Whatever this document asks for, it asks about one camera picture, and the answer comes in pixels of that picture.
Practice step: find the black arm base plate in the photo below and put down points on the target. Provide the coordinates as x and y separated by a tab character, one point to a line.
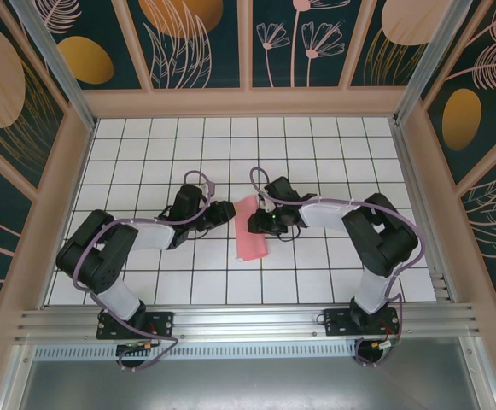
335	326
164	326

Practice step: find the grey metal panel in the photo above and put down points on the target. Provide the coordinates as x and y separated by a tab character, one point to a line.
247	384

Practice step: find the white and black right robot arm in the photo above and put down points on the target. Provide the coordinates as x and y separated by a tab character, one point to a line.
324	215

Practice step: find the pink paper sheet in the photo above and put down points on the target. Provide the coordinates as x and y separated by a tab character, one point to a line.
249	243

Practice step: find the small circuit board with connectors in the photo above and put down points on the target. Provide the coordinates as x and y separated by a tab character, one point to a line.
384	345
138	346

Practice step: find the aluminium side rail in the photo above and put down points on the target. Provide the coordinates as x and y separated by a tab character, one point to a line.
417	205

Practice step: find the aluminium frame post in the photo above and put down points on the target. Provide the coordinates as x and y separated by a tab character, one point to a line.
438	55
57	64

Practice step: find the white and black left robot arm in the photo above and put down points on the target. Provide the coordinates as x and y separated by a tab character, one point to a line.
149	235

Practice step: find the aluminium mounting rail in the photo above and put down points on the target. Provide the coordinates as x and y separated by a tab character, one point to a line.
247	320

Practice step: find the aluminium frame bar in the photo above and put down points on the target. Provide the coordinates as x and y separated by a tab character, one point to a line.
19	376
480	376

